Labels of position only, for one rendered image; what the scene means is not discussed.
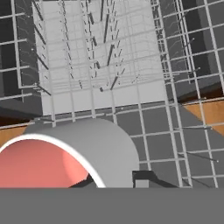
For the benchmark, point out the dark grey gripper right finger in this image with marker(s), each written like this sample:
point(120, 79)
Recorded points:
point(143, 178)

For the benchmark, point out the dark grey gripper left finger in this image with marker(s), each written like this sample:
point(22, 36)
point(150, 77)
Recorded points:
point(87, 183)

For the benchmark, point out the grey cup with pink inside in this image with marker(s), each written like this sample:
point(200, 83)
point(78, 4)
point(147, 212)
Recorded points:
point(112, 145)

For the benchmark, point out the grey dishwasher door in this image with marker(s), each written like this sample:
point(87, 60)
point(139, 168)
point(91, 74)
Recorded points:
point(131, 97)

